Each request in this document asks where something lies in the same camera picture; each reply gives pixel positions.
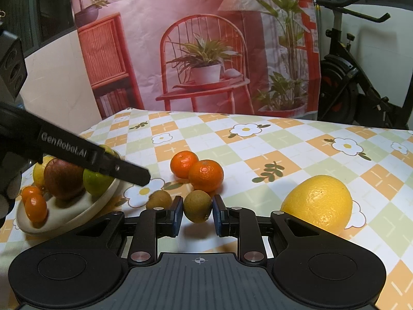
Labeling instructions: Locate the large yellow citrus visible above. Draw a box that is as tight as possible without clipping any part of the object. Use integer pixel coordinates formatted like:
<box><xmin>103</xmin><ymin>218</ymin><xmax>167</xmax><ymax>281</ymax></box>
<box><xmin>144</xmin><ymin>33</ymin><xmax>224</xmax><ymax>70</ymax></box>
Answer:
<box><xmin>281</xmin><ymin>174</ymin><xmax>353</xmax><ymax>237</ymax></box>

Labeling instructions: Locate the yellow lemon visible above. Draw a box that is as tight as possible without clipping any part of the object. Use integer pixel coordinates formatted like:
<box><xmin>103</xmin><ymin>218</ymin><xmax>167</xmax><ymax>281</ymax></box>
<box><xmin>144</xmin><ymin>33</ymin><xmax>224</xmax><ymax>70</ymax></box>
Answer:
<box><xmin>33</xmin><ymin>155</ymin><xmax>55</xmax><ymax>188</ymax></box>

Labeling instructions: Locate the beige round plate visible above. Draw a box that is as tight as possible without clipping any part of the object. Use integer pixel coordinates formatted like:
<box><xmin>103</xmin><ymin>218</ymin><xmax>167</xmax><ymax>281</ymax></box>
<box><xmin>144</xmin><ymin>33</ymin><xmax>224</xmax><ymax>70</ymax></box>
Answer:
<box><xmin>16</xmin><ymin>168</ymin><xmax>121</xmax><ymax>236</ymax></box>

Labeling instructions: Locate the checkered flower tablecloth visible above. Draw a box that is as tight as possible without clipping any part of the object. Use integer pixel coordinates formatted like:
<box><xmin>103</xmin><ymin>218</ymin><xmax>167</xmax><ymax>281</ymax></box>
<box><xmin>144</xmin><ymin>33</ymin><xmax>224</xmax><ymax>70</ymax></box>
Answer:
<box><xmin>0</xmin><ymin>108</ymin><xmax>413</xmax><ymax>310</ymax></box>

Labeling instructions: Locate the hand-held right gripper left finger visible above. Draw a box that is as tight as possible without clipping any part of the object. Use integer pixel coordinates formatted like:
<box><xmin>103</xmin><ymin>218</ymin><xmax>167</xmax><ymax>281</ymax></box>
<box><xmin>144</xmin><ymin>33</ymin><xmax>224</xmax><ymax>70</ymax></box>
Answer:
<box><xmin>69</xmin><ymin>196</ymin><xmax>184</xmax><ymax>265</ymax></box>

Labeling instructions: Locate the brown kiwi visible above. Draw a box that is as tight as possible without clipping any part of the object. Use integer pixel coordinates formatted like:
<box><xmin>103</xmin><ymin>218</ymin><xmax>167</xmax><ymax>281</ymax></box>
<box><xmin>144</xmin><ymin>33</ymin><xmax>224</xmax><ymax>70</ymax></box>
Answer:
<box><xmin>183</xmin><ymin>189</ymin><xmax>213</xmax><ymax>223</ymax></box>
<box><xmin>146</xmin><ymin>190</ymin><xmax>172</xmax><ymax>210</ymax></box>

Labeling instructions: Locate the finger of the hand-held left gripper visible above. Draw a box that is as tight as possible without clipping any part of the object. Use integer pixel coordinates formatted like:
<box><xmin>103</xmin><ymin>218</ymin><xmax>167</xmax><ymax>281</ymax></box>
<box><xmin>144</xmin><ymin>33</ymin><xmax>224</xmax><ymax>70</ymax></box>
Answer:
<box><xmin>96</xmin><ymin>149</ymin><xmax>151</xmax><ymax>187</ymax></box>

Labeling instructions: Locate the black exercise bike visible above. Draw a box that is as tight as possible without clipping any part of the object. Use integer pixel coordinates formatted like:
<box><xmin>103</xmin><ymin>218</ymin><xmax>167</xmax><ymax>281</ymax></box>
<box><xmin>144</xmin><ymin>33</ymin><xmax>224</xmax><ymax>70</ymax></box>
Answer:
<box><xmin>310</xmin><ymin>0</ymin><xmax>413</xmax><ymax>130</ymax></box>

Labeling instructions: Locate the dark sliding window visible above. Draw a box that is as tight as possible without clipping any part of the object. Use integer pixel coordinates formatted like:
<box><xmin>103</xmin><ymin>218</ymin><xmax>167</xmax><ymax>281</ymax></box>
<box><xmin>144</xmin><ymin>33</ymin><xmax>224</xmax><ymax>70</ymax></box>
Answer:
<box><xmin>19</xmin><ymin>0</ymin><xmax>76</xmax><ymax>55</ymax></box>

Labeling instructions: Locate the pink printed backdrop cloth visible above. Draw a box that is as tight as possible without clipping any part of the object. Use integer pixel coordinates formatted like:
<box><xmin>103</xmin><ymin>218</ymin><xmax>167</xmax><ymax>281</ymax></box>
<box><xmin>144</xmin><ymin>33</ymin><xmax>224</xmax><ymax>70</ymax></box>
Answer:
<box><xmin>70</xmin><ymin>0</ymin><xmax>321</xmax><ymax>118</ymax></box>

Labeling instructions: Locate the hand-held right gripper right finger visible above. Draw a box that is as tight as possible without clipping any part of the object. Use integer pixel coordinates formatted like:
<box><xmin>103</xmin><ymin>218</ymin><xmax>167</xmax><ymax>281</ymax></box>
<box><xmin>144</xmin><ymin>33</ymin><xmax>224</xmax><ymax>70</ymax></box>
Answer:
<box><xmin>212</xmin><ymin>195</ymin><xmax>326</xmax><ymax>264</ymax></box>

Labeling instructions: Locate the red apple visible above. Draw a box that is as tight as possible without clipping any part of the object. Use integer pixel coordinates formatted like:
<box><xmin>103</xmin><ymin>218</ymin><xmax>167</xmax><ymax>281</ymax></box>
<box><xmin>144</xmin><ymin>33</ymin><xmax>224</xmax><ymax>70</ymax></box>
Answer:
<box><xmin>44</xmin><ymin>160</ymin><xmax>85</xmax><ymax>200</ymax></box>

